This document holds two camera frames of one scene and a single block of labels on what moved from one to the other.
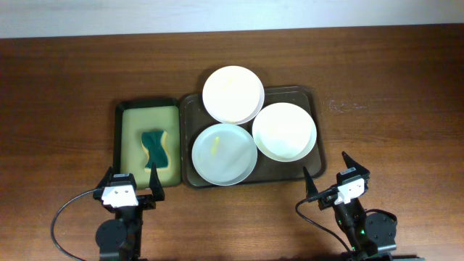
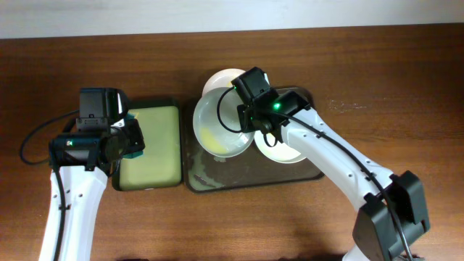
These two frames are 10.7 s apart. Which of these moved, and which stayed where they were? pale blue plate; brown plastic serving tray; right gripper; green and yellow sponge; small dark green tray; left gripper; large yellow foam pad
Moved: green and yellow sponge; pale blue plate; left gripper; right gripper
Stayed: brown plastic serving tray; large yellow foam pad; small dark green tray
